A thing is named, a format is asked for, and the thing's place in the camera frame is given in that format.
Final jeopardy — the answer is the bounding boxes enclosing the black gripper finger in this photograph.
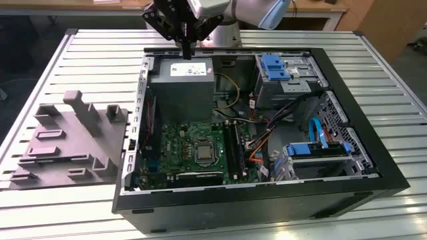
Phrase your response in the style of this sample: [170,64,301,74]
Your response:
[186,14,226,60]
[141,8,189,60]

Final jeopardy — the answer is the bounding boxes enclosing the RAM slot with white clips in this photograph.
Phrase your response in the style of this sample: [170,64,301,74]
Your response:
[225,120,240,178]

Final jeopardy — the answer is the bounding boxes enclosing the wooden desk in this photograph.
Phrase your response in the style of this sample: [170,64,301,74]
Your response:
[0,0,350,31]

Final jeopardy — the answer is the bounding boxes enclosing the grey power supply unit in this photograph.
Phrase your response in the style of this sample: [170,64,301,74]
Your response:
[146,57,217,126]

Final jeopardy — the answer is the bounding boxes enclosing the metal drive cage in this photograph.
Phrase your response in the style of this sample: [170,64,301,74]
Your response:
[256,53,330,108]

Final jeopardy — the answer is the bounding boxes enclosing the CPU socket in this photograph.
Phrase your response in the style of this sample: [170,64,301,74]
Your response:
[191,139,222,169]

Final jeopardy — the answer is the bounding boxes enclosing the green motherboard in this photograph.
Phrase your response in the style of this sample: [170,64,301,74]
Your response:
[135,119,265,191]

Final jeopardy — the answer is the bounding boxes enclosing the silver CPU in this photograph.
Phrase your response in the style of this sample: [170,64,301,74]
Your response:
[195,145,215,161]

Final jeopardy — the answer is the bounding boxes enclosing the wooden cabinet panel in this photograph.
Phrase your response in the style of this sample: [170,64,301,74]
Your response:
[337,0,427,65]

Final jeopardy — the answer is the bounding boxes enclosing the grey parts rack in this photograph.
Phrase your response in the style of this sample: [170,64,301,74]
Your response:
[9,89,134,192]

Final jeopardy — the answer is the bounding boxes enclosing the hard disk in blue carrier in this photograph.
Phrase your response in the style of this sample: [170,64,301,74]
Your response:
[286,141,354,159]

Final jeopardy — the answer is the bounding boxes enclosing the black graphics card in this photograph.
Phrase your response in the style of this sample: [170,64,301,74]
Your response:
[166,169,226,188]

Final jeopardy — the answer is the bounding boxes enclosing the blue empty disk carrier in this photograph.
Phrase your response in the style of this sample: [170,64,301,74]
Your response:
[269,149,296,182]

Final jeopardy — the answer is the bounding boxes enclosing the metal disk bay cage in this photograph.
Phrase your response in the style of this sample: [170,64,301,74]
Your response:
[282,142,382,181]

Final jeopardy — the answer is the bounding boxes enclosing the black chair base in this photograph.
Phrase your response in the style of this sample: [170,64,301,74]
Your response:
[408,29,427,52]

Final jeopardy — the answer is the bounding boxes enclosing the black PC case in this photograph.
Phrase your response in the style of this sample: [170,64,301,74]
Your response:
[111,47,412,235]

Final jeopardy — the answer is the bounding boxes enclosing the blue plastic drive bracket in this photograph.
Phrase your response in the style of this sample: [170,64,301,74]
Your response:
[262,54,292,82]

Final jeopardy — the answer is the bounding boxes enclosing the yellow power wires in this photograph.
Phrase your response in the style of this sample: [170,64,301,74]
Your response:
[213,72,242,110]

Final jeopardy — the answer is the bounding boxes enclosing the white green black wires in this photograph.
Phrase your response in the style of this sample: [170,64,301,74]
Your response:
[213,108,269,124]

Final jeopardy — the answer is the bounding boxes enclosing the red orange power wires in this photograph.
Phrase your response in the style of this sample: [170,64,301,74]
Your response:
[246,93,273,165]

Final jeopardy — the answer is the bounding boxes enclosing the blue SATA cable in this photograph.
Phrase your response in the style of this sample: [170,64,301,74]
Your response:
[309,117,330,150]

